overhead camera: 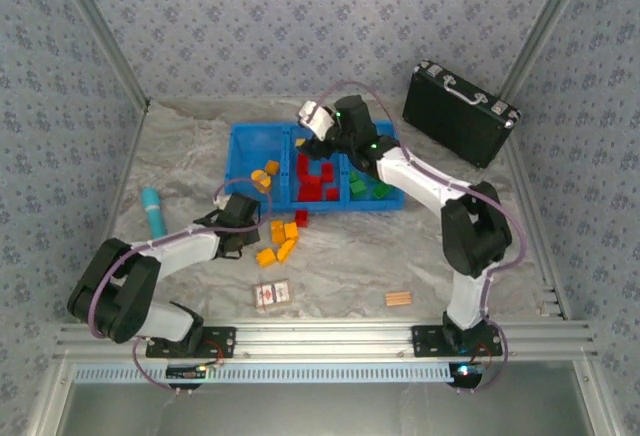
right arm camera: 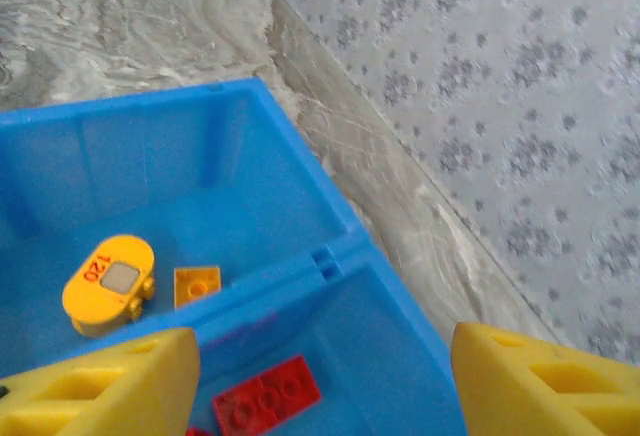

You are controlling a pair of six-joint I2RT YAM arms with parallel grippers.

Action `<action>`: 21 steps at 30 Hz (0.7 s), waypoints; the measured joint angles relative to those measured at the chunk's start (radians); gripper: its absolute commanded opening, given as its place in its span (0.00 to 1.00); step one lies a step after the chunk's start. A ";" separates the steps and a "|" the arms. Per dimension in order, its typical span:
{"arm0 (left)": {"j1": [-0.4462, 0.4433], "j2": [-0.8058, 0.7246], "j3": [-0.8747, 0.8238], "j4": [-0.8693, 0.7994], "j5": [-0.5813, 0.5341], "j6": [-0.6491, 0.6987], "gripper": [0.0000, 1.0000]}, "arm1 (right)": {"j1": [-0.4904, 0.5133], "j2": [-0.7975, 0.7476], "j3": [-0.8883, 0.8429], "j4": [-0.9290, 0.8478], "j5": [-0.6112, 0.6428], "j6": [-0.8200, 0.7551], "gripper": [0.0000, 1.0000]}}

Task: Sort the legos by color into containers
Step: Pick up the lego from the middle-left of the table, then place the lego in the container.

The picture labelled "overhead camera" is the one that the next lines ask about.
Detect yellow arch lego brick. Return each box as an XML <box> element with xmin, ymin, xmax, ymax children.
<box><xmin>249</xmin><ymin>169</ymin><xmax>274</xmax><ymax>193</ymax></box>

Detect teal cylindrical roll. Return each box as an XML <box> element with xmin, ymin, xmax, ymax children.
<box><xmin>141</xmin><ymin>187</ymin><xmax>169</xmax><ymax>238</ymax></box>

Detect blue three-compartment plastic bin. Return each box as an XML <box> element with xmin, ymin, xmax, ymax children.
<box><xmin>222</xmin><ymin>120</ymin><xmax>406</xmax><ymax>215</ymax></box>

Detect playing card box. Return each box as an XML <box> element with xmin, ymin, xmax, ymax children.
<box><xmin>253</xmin><ymin>279</ymin><xmax>294</xmax><ymax>311</ymax></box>

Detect left circuit board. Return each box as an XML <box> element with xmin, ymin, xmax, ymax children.
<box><xmin>166</xmin><ymin>364</ymin><xmax>209</xmax><ymax>381</ymax></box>

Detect circuit board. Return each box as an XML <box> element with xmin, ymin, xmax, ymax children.
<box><xmin>448</xmin><ymin>363</ymin><xmax>485</xmax><ymax>381</ymax></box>
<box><xmin>166</xmin><ymin>364</ymin><xmax>209</xmax><ymax>381</ymax></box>

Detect right circuit board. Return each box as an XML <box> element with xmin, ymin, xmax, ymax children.
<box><xmin>448</xmin><ymin>363</ymin><xmax>485</xmax><ymax>381</ymax></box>

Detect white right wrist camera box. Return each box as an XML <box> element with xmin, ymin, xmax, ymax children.
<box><xmin>298</xmin><ymin>100</ymin><xmax>335</xmax><ymax>138</ymax></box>

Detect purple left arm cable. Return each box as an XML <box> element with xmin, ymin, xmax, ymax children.
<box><xmin>87</xmin><ymin>178</ymin><xmax>274</xmax><ymax>395</ymax></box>

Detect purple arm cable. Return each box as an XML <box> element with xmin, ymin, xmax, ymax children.
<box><xmin>87</xmin><ymin>178</ymin><xmax>274</xmax><ymax>395</ymax></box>
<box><xmin>309</xmin><ymin>80</ymin><xmax>527</xmax><ymax>395</ymax></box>

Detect black case with silver handle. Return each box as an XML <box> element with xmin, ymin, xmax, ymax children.
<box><xmin>402</xmin><ymin>59</ymin><xmax>522</xmax><ymax>170</ymax></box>

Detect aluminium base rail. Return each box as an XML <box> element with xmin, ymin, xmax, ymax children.
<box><xmin>52</xmin><ymin>319</ymin><xmax>599</xmax><ymax>363</ymax></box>

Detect slotted cable duct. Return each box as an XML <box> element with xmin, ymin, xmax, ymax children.
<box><xmin>72</xmin><ymin>363</ymin><xmax>454</xmax><ymax>385</ymax></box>

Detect aluminium frame post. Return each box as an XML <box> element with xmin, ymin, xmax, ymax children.
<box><xmin>47</xmin><ymin>0</ymin><xmax>151</xmax><ymax>112</ymax></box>
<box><xmin>499</xmin><ymin>0</ymin><xmax>599</xmax><ymax>105</ymax></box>

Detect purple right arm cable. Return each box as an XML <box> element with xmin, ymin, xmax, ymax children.
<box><xmin>309</xmin><ymin>80</ymin><xmax>527</xmax><ymax>395</ymax></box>

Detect small metal corner bracket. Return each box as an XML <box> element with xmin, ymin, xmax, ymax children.
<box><xmin>537</xmin><ymin>285</ymin><xmax>559</xmax><ymax>317</ymax></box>

